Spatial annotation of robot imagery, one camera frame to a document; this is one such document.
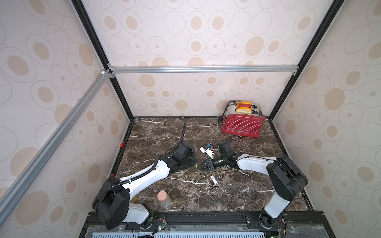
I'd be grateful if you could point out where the white usb drive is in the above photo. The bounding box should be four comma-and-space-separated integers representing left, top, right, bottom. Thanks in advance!
210, 176, 218, 185

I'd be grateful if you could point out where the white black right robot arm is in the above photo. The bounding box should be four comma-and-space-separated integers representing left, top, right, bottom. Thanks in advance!
197, 140, 308, 227

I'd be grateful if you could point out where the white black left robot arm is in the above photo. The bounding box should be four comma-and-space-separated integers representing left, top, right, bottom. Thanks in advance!
92, 142, 197, 230

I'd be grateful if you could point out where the red polka dot toaster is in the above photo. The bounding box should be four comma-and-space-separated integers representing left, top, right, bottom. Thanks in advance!
220, 100, 266, 137

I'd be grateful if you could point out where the cork stoppered glass jar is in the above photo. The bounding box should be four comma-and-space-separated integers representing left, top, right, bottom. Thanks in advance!
157, 190, 171, 208

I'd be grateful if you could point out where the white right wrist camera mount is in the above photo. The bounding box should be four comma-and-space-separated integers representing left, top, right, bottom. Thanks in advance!
200, 144, 214, 159

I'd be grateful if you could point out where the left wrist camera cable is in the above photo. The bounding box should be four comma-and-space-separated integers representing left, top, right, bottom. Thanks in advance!
178, 120, 188, 143

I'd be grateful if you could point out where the horizontal aluminium frame bar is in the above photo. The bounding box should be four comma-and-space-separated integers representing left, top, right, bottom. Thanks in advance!
111, 65, 299, 74

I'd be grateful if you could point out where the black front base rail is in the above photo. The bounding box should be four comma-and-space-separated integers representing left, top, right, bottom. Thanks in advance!
79, 211, 335, 238

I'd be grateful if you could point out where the diagonal aluminium frame bar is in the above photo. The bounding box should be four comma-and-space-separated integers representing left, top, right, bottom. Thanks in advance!
1, 69, 111, 226

